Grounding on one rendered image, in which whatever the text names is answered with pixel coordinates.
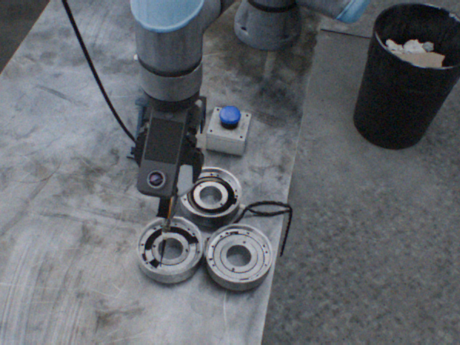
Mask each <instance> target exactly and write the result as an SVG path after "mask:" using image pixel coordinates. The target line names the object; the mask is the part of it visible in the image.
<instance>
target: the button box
mask: <svg viewBox="0 0 460 345"><path fill-rule="evenodd" d="M221 109H222V108H218V107H215V108H214V111H213V114H212V117H211V120H210V124H209V127H208V130H207V133H206V149H209V150H213V151H217V152H225V153H229V154H233V155H237V156H242V155H243V151H244V147H245V144H246V141H247V136H248V132H249V128H250V117H251V114H250V113H245V112H240V113H241V118H240V121H239V122H236V123H234V124H228V123H225V122H223V121H222V120H221V119H220V118H219V112H220V110H221Z"/></svg>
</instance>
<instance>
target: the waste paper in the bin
mask: <svg viewBox="0 0 460 345"><path fill-rule="evenodd" d="M385 44H387V45H388V46H389V47H385V48H388V49H389V50H390V51H391V52H392V53H394V54H395V55H396V56H398V57H399V58H401V59H404V60H406V61H409V62H412V63H414V64H418V65H423V66H428V67H442V60H443V59H444V56H443V55H439V54H436V53H434V52H430V51H431V50H433V43H432V44H431V43H430V42H427V43H425V44H419V43H418V40H416V41H413V40H410V41H408V42H406V43H405V45H403V47H404V48H402V45H397V44H395V43H394V42H393V41H392V40H390V39H389V40H387V42H386V43H385ZM422 45H423V46H422Z"/></svg>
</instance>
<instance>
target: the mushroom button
mask: <svg viewBox="0 0 460 345"><path fill-rule="evenodd" d="M219 118H220V119H221V120H222V121H223V122H225V123H228V124H234V123H236V122H239V121H240V118H241V113H240V110H239V109H238V108H236V107H234V106H226V107H224V108H222V109H221V110H220V112H219Z"/></svg>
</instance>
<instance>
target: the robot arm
mask: <svg viewBox="0 0 460 345"><path fill-rule="evenodd" d="M235 1H236V0H131V9H132V14H133V22H134V31H135V37H136V49H137V54H136V55H135V56H134V61H135V62H138V63H139V82H140V85H141V89H143V97H144V99H145V100H146V101H147V102H148V103H149V108H148V109H147V112H146V114H145V116H144V122H145V125H144V126H143V127H141V128H140V131H139V136H137V137H136V141H135V143H136V147H135V149H134V157H135V160H136V162H137V165H138V167H139V168H140V170H139V177H138V181H137V185H136V187H137V189H138V190H139V192H140V193H142V194H143V195H144V196H150V197H154V198H160V199H171V198H173V196H174V194H175V193H176V194H177V195H178V197H179V196H180V198H182V196H184V195H186V194H187V193H188V192H189V191H190V190H191V189H192V188H193V186H194V184H195V183H196V181H197V180H198V178H199V177H200V174H201V172H202V169H203V165H204V154H203V153H202V152H201V150H202V149H201V148H199V147H196V145H197V138H196V135H197V133H198V130H199V127H200V134H203V129H204V126H205V123H206V96H204V95H200V87H201V85H202V81H203V34H204V32H205V31H206V30H207V29H208V28H209V27H210V26H211V25H212V24H213V23H214V22H215V21H216V19H217V18H218V17H219V16H220V15H222V14H223V13H224V12H225V11H226V10H227V9H228V8H229V7H230V6H231V5H232V4H233V3H234V2H235ZM369 2H370V0H242V2H241V3H240V7H239V8H238V10H237V13H236V15H235V19H234V31H235V33H236V36H237V37H238V39H239V40H240V41H241V42H243V43H244V44H246V45H248V46H251V47H253V48H256V49H260V50H265V51H278V50H282V49H287V48H289V47H291V46H292V45H294V44H295V43H296V42H297V40H298V39H299V38H300V36H301V30H302V19H301V11H300V5H301V6H304V7H305V8H309V9H310V10H314V11H316V12H319V13H321V14H323V15H324V16H326V17H328V18H332V19H333V20H334V21H339V22H343V23H345V24H348V25H351V24H354V23H355V22H356V21H357V20H358V19H359V18H360V17H361V15H362V13H364V10H365V9H366V8H367V6H368V4H369ZM198 100H200V101H201V102H202V104H201V107H199V106H198V105H196V104H195V102H198ZM176 187H177V191H176Z"/></svg>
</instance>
